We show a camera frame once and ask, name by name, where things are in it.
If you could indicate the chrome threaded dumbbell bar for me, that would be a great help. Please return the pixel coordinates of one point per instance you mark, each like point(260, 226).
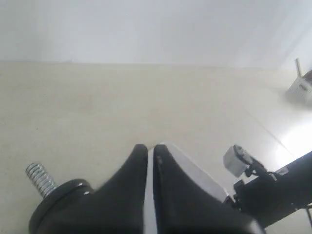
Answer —
point(40, 178)

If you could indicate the white device with antenna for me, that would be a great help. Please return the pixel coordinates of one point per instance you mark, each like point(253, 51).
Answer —
point(300, 90)

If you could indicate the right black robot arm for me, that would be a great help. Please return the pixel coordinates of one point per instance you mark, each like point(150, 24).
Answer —
point(271, 196)

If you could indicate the black weight plate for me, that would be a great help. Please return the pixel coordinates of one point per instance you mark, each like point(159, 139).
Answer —
point(61, 197)

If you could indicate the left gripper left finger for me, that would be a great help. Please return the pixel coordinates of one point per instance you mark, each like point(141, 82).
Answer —
point(115, 208)

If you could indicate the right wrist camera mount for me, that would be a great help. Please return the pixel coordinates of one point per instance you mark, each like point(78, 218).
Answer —
point(238, 161)

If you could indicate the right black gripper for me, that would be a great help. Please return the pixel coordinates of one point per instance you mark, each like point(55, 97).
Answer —
point(234, 201)

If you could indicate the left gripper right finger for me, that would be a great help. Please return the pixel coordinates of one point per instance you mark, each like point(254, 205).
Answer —
point(183, 207)

